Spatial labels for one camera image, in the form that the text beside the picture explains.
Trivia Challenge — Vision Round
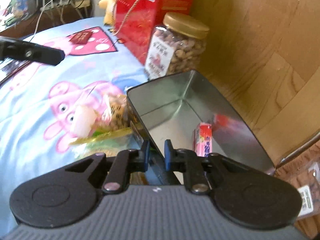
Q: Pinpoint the nut jar gold lid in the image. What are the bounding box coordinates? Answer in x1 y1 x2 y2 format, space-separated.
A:
145 12 209 80

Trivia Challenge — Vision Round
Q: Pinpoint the pink snack carton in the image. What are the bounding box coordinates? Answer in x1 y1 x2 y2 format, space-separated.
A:
193 122 213 157

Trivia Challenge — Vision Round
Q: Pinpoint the red gift box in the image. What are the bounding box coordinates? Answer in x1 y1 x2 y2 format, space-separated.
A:
114 0 193 64

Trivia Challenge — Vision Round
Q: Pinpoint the clear peanut snack bag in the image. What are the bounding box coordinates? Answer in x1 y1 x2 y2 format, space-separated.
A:
99 94 128 132

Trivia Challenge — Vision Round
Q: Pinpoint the silver metal tin box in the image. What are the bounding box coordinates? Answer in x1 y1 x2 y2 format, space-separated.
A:
127 70 275 185

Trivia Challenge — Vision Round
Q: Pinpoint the small red packet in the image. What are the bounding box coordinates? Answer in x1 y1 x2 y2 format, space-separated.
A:
69 31 93 44

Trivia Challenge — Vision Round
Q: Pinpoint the green snack packet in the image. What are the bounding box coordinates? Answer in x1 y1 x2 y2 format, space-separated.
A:
69 127 133 145

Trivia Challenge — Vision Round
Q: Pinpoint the yellow plush toy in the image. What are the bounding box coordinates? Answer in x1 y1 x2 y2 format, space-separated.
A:
98 0 116 25

